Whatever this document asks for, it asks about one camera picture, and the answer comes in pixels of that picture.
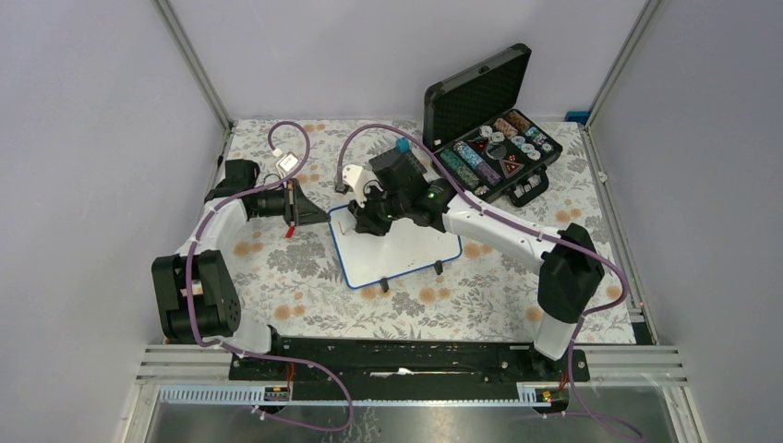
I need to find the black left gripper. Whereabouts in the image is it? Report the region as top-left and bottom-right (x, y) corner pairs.
(252, 177), (331, 226)

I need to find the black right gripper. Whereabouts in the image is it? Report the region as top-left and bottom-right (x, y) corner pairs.
(348, 183), (408, 237)

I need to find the blue framed whiteboard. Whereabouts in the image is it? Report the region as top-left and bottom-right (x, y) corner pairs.
(329, 205), (463, 290)

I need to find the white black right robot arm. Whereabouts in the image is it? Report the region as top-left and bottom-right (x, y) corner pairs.
(338, 150), (605, 380)

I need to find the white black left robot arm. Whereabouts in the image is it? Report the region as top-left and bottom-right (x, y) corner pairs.
(151, 160), (331, 379)

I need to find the grey lego baseplate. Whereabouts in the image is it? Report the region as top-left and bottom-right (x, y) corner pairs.
(369, 148), (428, 194)

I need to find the light blue lego cube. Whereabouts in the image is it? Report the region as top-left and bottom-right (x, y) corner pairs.
(395, 138), (410, 153)

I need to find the floral tablecloth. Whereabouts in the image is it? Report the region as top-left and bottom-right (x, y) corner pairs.
(175, 118), (637, 345)

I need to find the black poker chip case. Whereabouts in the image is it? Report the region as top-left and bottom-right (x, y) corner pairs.
(422, 43), (563, 208)

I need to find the blue clamp behind table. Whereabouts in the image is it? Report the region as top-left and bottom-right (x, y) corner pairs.
(563, 111), (591, 126)

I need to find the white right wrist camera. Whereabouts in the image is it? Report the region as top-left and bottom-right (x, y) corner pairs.
(335, 164), (376, 208)

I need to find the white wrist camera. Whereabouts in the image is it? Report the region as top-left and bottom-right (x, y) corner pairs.
(335, 164), (376, 208)
(272, 148), (300, 176)

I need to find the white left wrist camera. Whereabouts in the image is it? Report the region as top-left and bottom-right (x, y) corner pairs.
(272, 148), (300, 176)

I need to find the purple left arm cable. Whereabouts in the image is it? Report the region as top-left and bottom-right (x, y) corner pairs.
(185, 120), (356, 434)

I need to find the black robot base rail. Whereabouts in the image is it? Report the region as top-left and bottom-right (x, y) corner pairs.
(229, 337), (590, 399)

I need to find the grey slotted cable duct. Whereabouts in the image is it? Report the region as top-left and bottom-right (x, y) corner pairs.
(157, 384), (551, 408)

